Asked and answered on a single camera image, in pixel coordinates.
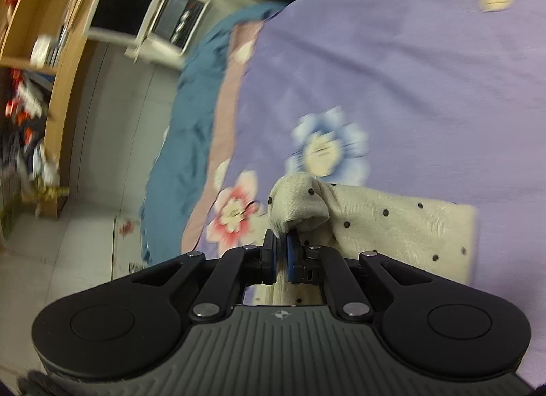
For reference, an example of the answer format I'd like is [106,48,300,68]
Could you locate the beige polka dot shirt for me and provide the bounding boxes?
[268,173,477,285]

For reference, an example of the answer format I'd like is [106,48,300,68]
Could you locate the teal bed sheet edge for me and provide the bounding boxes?
[140,2,285,266]

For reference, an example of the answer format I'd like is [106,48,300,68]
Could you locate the purple floral bed sheet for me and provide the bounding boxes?
[182,0,545,384]

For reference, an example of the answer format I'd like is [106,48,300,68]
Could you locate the white cabinet with door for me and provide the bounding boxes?
[85,0,265,69]

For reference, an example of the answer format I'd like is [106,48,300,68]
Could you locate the wooden bookshelf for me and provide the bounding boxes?
[1,0,95,218]

